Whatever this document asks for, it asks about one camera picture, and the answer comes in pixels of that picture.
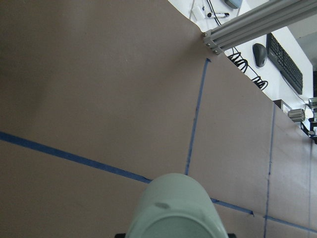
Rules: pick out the metal cup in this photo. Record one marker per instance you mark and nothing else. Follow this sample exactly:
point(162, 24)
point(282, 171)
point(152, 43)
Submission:
point(297, 115)

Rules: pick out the black computer mouse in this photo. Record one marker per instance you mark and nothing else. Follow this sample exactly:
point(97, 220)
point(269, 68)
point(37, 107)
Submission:
point(260, 54)

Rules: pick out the aluminium frame post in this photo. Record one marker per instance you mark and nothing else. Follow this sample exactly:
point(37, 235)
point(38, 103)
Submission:
point(267, 17)

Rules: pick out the pale green cup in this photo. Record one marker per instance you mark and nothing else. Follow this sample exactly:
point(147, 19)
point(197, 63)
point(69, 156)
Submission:
point(175, 206)

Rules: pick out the black marker pen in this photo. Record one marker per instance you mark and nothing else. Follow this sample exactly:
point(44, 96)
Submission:
point(218, 15)

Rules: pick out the black keyboard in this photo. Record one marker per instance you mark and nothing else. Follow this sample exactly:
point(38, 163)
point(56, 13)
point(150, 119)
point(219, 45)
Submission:
point(284, 63)

